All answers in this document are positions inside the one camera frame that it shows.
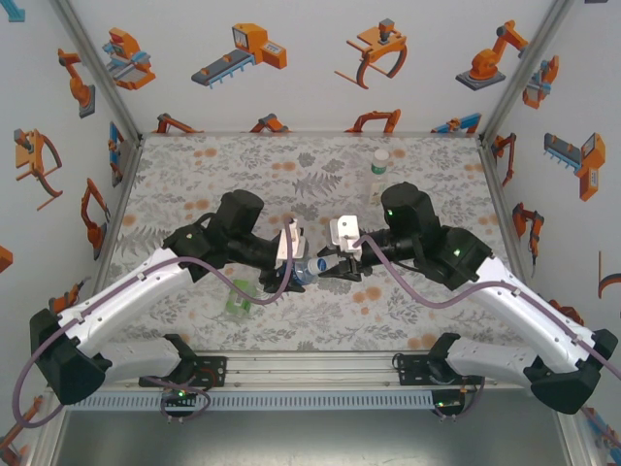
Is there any thin aluminium edge rail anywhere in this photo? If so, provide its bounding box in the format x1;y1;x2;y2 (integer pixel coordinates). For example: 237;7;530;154
140;128;481;139

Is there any aluminium side rail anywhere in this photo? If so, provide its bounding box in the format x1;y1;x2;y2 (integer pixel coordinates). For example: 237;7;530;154
477;138;535;273
91;135;146;292

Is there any small controller board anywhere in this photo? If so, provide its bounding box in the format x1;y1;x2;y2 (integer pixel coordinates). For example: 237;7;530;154
161;386;200;405
431;395;468;412

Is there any short purple cable loop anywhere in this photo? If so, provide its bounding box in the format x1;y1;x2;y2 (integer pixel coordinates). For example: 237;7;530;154
433;373;488;422
161;378;214;424

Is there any perforated metal cable tray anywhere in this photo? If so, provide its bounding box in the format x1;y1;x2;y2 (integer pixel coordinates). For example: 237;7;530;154
77;390;436;413

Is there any aluminium frame post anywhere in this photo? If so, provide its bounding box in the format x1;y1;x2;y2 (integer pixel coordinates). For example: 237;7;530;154
48;0;146;145
476;0;579;146

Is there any green plastic packet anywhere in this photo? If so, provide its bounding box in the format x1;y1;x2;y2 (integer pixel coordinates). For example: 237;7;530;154
223;279;258;325

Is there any long slotted aluminium rail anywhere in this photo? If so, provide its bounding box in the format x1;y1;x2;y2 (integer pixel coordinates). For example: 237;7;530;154
43;349;586;392

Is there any clear bottle dark green label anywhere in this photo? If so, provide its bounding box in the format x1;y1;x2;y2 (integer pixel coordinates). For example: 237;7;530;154
362;157;391;208

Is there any clear Pocari Sweat bottle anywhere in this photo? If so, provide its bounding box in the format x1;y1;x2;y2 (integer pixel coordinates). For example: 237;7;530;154
292;256;342;288

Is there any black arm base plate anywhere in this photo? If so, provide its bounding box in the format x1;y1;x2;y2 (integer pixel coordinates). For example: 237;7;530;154
191;355;229;388
393;352;433;385

